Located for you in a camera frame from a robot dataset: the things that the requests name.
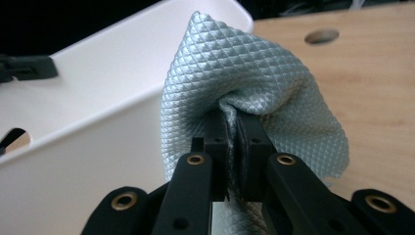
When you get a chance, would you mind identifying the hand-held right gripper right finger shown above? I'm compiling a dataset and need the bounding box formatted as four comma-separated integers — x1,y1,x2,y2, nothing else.
236,112,278,202

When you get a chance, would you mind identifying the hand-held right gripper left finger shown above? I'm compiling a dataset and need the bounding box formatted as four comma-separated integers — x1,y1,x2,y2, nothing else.
191,109,229,202

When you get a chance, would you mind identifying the light blue cleaning cloth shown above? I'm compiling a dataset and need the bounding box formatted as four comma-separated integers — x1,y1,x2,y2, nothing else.
160,10,350,235

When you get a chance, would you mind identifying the white plastic bin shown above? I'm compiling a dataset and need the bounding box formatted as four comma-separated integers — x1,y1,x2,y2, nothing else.
0,0,254,235

